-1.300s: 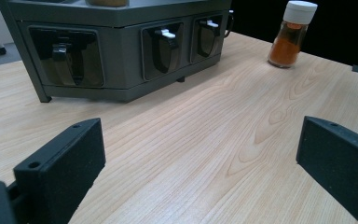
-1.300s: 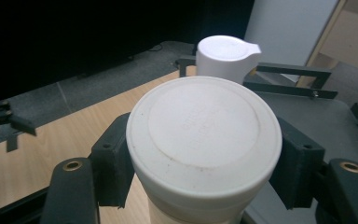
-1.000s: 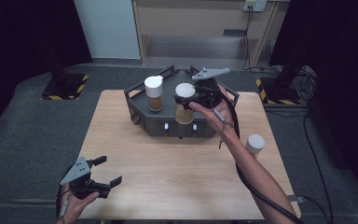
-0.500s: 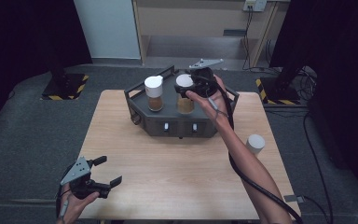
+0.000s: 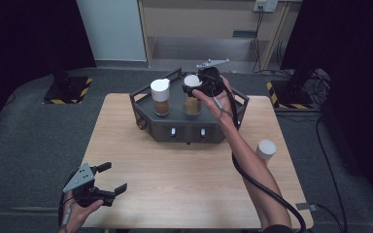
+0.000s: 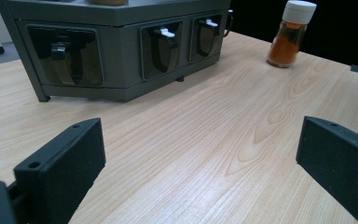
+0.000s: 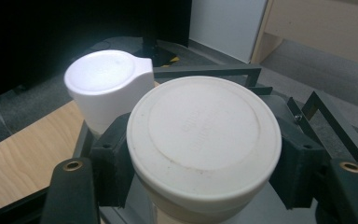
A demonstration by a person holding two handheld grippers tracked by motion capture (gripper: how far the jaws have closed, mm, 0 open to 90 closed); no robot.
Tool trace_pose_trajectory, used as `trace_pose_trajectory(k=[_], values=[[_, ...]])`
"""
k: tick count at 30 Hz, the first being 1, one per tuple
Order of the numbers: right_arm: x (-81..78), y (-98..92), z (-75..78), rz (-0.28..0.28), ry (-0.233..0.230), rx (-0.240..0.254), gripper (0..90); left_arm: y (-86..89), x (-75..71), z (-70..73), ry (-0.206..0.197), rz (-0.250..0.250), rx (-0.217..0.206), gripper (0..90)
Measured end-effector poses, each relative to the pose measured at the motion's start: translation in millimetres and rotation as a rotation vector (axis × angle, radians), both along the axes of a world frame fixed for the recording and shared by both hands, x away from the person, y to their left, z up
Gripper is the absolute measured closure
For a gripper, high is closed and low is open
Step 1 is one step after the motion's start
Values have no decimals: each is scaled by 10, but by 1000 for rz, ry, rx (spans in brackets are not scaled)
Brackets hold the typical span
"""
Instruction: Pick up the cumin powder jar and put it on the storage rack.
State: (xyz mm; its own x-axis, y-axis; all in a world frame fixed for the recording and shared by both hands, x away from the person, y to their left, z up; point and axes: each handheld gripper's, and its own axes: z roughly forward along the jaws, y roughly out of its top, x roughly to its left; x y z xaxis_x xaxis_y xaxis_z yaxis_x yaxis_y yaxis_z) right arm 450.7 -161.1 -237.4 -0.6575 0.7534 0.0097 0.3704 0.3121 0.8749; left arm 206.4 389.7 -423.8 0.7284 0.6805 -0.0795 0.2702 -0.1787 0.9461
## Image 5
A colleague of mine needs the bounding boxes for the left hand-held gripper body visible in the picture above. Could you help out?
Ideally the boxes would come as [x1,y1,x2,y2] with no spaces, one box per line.
[62,162,117,208]

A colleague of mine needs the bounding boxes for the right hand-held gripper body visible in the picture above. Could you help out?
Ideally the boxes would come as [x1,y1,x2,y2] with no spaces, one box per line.
[196,58,230,98]

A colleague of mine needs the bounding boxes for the tan spice jar white lid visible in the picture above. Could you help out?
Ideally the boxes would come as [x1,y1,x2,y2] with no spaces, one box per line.
[183,74,203,117]

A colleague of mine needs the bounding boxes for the brown spice jar flip cap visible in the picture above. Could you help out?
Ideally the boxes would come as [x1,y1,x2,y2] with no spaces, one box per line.
[150,78,171,117]

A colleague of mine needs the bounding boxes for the black corner storage rack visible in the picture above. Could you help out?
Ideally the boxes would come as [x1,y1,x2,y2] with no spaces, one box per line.
[129,67,251,145]

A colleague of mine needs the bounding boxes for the red spice jar white lid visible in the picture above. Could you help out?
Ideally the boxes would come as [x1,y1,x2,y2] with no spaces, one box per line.
[255,139,277,166]

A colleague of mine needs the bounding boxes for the person's right hand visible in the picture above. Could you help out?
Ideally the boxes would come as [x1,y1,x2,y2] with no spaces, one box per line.
[192,76,239,129]

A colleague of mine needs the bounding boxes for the person's left hand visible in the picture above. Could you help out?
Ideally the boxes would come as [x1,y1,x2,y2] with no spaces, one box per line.
[57,197,105,233]

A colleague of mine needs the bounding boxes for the wooden cabinet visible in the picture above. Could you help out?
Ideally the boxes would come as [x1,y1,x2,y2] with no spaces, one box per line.
[137,0,300,71]

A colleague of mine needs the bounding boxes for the black stand with striped base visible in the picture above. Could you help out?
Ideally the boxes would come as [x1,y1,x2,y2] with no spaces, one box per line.
[42,57,94,105]
[265,64,315,111]

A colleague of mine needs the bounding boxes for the white panel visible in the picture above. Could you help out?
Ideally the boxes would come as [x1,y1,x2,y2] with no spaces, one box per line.
[75,0,148,62]

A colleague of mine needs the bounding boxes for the black curtain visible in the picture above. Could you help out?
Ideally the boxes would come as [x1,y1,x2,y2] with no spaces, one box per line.
[0,0,96,147]
[280,0,373,203]

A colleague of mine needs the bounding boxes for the grey tape patch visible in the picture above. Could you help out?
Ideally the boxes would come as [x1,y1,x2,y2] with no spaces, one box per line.
[294,202,319,212]

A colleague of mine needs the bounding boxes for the left hand-held gripper cable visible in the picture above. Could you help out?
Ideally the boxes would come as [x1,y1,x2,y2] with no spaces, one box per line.
[57,190,76,227]

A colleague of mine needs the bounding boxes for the hand-held gripper cable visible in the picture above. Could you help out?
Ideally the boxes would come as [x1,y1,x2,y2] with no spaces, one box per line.
[203,73,307,233]
[57,190,76,227]

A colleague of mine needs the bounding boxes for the black cables from outlet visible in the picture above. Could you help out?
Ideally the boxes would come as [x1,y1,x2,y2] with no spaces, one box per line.
[252,6,265,75]

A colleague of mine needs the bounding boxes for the white wall outlet box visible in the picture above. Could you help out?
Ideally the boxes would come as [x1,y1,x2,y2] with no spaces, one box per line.
[253,0,279,14]

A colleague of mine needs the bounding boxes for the tangled black cables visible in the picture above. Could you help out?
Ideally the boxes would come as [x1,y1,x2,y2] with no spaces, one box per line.
[304,68,332,105]

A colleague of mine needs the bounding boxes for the right hand-held gripper cable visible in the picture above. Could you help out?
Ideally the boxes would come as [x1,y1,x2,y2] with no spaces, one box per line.
[203,73,307,233]

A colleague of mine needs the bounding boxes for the long black floor cable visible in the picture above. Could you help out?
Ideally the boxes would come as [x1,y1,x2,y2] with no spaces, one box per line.
[315,116,348,233]

